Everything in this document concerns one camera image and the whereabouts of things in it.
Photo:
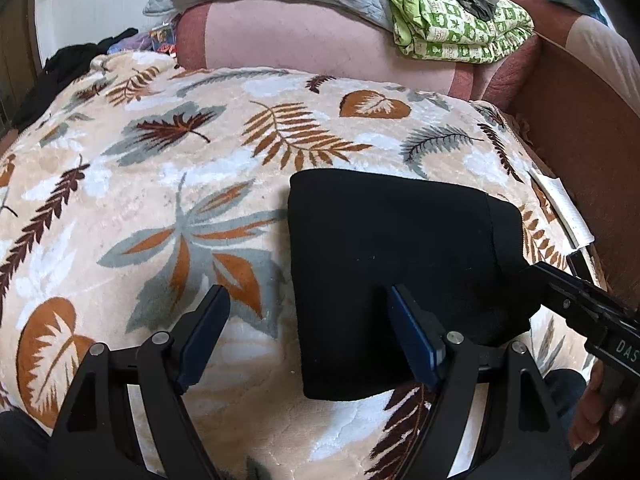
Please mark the black pants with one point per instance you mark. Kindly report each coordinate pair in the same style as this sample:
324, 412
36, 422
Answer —
380, 250

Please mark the white cloth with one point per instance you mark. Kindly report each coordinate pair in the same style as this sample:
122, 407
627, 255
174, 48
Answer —
605, 55

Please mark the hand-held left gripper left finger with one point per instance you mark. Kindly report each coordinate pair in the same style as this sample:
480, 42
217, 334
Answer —
205, 340

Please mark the pink sofa backrest cushion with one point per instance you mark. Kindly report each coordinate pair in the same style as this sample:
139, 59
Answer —
325, 40

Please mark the green patterned quilt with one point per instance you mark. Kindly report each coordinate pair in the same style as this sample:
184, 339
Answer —
440, 35

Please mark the purple cloth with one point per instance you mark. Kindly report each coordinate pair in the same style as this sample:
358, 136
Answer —
127, 42

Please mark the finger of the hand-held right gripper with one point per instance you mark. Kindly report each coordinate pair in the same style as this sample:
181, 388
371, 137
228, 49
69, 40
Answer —
565, 282
560, 307

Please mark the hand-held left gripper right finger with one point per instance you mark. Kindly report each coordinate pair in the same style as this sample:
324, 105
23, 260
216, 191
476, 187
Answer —
415, 340

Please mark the teal cloth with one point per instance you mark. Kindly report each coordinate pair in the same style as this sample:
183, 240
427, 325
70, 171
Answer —
575, 2

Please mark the leaf-print plush blanket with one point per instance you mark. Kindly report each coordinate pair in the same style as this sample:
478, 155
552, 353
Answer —
150, 185

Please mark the person's leg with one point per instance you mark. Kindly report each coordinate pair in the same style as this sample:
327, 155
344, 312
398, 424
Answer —
565, 395

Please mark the pile of dark clothes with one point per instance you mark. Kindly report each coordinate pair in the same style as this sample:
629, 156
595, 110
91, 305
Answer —
70, 60

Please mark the person's right hand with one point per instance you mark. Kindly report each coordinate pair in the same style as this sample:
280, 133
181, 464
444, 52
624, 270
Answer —
587, 410

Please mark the colourful printed packet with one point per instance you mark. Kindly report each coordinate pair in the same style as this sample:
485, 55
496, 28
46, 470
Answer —
164, 39

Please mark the brown wooden furniture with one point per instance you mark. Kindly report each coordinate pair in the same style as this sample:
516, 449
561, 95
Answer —
15, 60

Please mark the black flat device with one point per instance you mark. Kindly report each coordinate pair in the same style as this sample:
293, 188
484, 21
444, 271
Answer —
575, 266

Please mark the brown wooden board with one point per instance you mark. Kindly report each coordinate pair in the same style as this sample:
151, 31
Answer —
585, 150

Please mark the white paper booklet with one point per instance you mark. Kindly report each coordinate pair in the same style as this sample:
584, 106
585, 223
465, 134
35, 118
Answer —
560, 205

